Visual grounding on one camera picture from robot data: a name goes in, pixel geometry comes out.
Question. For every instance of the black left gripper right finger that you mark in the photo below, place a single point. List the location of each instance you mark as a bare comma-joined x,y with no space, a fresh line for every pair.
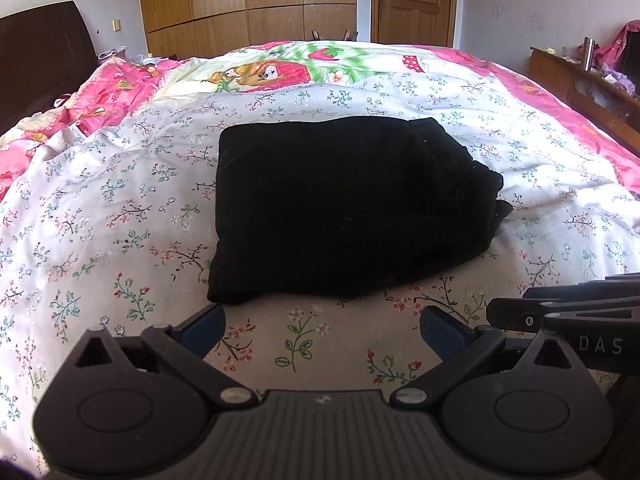
526,407

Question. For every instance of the pink clothes pile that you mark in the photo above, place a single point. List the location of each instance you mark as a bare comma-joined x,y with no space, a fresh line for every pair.
609,55

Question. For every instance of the black pants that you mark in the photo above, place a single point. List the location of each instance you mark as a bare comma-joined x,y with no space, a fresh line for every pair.
346,207

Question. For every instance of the wooden side cabinet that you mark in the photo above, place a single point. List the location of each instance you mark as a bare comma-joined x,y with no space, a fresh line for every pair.
609,108

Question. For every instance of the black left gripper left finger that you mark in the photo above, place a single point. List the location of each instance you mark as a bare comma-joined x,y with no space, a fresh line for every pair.
131,406

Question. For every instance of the dark wooden headboard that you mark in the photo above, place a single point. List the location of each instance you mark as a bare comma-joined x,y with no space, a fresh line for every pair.
45,52

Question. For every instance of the steel thermos bottle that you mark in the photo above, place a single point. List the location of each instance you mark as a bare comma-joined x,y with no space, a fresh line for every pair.
587,54

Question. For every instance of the brown wooden wardrobe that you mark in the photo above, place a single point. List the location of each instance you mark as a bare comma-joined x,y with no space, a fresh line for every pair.
206,28

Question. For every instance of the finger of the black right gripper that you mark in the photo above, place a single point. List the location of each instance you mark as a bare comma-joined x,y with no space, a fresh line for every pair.
525,314

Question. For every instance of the brown wooden door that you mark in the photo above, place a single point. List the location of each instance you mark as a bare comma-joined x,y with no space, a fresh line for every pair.
427,22

